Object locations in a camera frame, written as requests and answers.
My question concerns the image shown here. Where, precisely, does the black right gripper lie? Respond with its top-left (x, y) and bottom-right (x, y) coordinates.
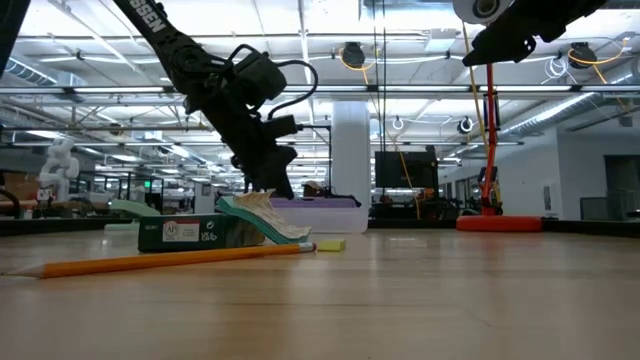
top-left (462, 0), bottom-right (609, 67)

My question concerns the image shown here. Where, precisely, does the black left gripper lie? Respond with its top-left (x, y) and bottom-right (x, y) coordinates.
top-left (184, 74), bottom-right (301, 200)

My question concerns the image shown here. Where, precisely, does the teal notepad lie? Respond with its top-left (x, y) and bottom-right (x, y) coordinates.
top-left (215, 188), bottom-right (314, 246)

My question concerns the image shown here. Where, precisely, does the green yellow crayon box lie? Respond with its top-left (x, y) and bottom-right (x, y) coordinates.
top-left (137, 213), bottom-right (266, 254)

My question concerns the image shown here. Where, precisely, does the orange pencil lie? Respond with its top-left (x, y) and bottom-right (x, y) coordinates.
top-left (2, 241), bottom-right (318, 280)

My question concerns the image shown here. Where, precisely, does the white floor cabinet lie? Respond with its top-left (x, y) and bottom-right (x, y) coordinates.
top-left (193, 182), bottom-right (216, 215)

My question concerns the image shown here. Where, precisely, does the clear plastic pencil case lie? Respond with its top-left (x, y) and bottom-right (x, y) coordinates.
top-left (269, 206), bottom-right (371, 235)

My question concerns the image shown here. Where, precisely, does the white column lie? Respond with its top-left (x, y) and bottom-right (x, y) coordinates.
top-left (331, 99), bottom-right (372, 211)

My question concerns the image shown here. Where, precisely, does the black monitor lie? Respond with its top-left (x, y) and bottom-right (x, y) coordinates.
top-left (374, 149), bottom-right (440, 190)

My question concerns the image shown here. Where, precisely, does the mint green stapler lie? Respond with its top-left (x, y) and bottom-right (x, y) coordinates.
top-left (103, 198), bottom-right (162, 232)

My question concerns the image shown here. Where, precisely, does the orange stand round base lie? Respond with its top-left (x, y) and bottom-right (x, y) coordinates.
top-left (455, 62), bottom-right (544, 233)

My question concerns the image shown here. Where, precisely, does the brown cardboard box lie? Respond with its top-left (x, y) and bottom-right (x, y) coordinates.
top-left (2, 172), bottom-right (41, 201)

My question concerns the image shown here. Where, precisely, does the white cable reel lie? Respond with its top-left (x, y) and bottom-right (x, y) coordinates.
top-left (452, 0), bottom-right (514, 26)

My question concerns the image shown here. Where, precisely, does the black metal frame rig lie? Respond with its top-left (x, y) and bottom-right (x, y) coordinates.
top-left (299, 123), bottom-right (333, 206)

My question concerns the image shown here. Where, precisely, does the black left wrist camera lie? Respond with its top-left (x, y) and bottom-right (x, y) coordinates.
top-left (232, 47), bottom-right (289, 106)

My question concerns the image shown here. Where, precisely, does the yellow hanging cable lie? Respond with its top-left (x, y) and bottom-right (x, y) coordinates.
top-left (338, 47), bottom-right (424, 221)

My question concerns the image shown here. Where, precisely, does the black table edge rail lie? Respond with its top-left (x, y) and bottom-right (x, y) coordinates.
top-left (0, 217), bottom-right (640, 237)

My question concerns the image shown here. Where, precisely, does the black cable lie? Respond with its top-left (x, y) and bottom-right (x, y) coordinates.
top-left (0, 187), bottom-right (24, 220)

